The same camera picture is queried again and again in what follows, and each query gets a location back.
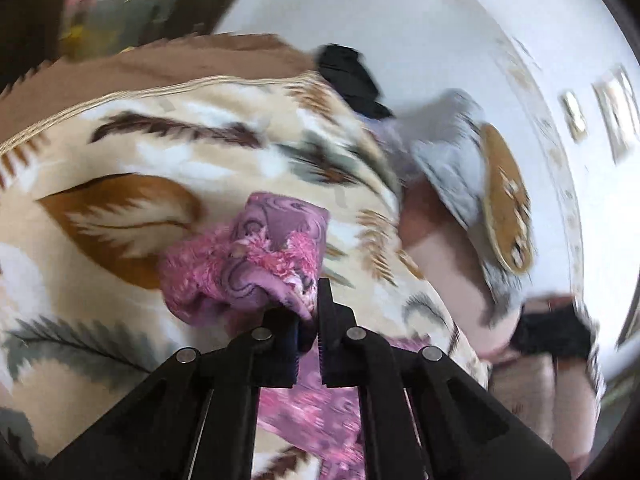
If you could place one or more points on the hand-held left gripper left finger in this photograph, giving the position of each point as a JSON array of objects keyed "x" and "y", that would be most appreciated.
[{"x": 280, "y": 360}]

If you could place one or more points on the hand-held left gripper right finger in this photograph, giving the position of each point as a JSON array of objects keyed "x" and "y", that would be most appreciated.
[{"x": 332, "y": 355}]

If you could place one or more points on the purple floral garment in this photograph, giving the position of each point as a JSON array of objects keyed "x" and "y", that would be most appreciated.
[{"x": 250, "y": 260}]

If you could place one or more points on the pink bolster pillow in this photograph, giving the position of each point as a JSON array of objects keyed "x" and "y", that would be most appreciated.
[{"x": 450, "y": 280}]

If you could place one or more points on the beige striped cushion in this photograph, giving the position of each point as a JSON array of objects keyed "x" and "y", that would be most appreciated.
[{"x": 525, "y": 390}]

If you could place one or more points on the cream leaf-print blanket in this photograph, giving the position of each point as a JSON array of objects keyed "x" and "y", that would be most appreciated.
[{"x": 150, "y": 200}]

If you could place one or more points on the large black cloth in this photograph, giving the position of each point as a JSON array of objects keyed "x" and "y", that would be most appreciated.
[{"x": 550, "y": 332}]

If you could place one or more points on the grey pillow with brown patch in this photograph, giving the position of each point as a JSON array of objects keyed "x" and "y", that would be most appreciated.
[{"x": 450, "y": 170}]

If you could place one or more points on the brown embroidered cushion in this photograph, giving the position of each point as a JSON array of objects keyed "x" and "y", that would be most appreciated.
[{"x": 505, "y": 200}]

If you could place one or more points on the small black cloth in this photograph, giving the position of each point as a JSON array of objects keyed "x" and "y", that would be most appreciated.
[{"x": 350, "y": 77}]

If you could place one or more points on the brown bed sheet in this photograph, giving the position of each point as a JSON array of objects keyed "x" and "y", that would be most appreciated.
[{"x": 165, "y": 67}]

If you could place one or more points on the white ornate headboard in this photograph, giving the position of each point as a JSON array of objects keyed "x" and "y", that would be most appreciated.
[{"x": 425, "y": 25}]

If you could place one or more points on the glass door cabinet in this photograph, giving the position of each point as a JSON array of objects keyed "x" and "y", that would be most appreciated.
[{"x": 115, "y": 5}]

